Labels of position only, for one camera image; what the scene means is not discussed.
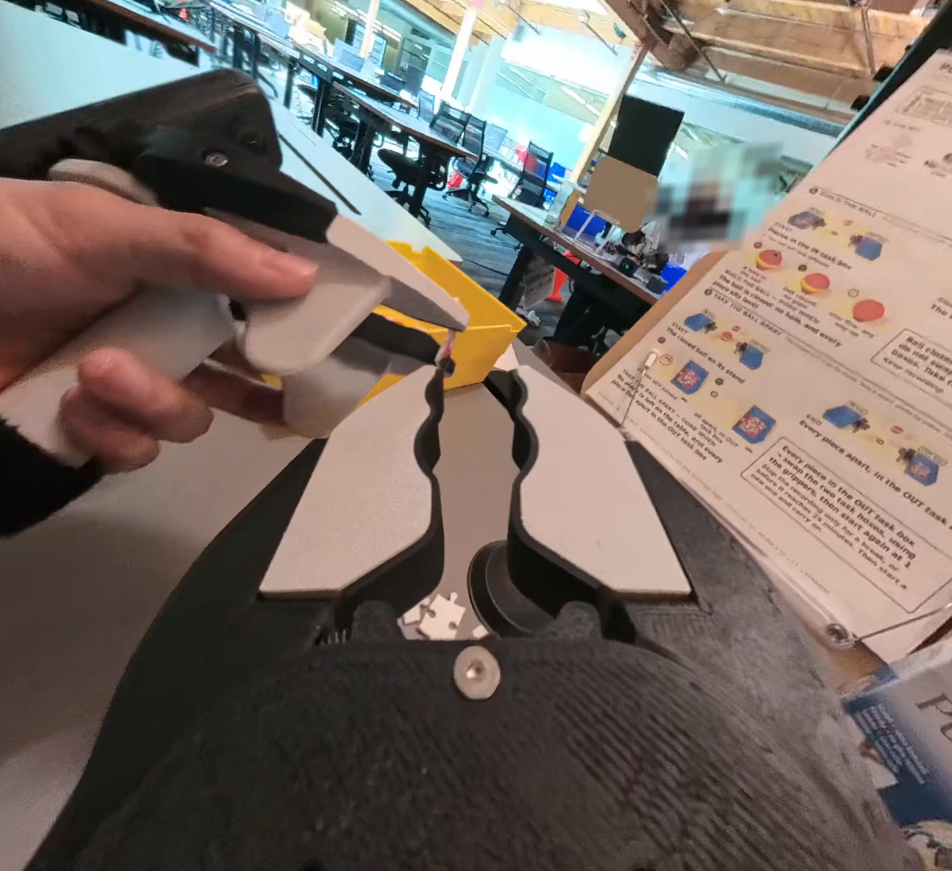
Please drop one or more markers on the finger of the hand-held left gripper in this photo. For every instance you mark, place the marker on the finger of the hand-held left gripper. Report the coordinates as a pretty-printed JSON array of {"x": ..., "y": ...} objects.
[
  {"x": 387, "y": 254},
  {"x": 320, "y": 328}
]

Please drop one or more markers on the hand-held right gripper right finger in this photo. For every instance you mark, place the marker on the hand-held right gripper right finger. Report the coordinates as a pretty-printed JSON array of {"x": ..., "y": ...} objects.
[{"x": 595, "y": 506}]

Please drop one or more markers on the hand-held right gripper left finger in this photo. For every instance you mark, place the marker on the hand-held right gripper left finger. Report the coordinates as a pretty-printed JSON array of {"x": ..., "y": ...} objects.
[{"x": 349, "y": 506}]

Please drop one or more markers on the pink puzzle piece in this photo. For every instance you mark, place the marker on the pink puzzle piece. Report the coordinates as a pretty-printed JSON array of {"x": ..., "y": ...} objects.
[{"x": 446, "y": 354}]

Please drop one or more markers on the pile of white puzzle pieces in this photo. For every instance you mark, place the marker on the pile of white puzzle pieces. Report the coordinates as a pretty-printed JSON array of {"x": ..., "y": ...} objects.
[{"x": 435, "y": 618}]

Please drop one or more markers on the black round ball stand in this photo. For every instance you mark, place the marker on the black round ball stand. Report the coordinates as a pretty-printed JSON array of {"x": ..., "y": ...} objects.
[{"x": 506, "y": 588}]

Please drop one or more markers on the blue puzzle box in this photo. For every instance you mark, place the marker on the blue puzzle box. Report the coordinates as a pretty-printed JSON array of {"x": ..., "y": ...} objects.
[{"x": 907, "y": 752}]

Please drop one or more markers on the person's left hand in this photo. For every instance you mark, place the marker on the person's left hand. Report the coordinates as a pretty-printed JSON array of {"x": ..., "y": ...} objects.
[{"x": 89, "y": 254}]

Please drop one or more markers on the black office chair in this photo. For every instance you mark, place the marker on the black office chair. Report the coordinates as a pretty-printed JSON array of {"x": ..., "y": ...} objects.
[
  {"x": 472, "y": 164},
  {"x": 534, "y": 172},
  {"x": 416, "y": 172}
]

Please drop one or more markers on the yellow plastic bin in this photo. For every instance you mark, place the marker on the yellow plastic bin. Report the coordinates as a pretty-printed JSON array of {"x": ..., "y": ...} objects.
[{"x": 483, "y": 321}]

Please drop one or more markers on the long wooden desk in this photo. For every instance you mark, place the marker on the long wooden desk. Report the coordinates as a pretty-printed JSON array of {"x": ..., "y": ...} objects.
[{"x": 401, "y": 116}]

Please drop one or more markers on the dark wooden desk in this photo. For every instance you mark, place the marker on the dark wooden desk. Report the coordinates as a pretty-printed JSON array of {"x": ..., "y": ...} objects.
[{"x": 97, "y": 5}]

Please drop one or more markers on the orange traffic cone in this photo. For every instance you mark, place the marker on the orange traffic cone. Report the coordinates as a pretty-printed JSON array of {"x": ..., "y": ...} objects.
[{"x": 558, "y": 287}]

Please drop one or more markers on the cluttered wooden desk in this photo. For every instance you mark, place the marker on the cluttered wooden desk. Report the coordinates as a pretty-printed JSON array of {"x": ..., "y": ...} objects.
[{"x": 565, "y": 239}]

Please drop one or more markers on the laminated instruction sheet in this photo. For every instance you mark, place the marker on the laminated instruction sheet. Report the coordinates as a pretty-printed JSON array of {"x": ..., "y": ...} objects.
[{"x": 803, "y": 380}]

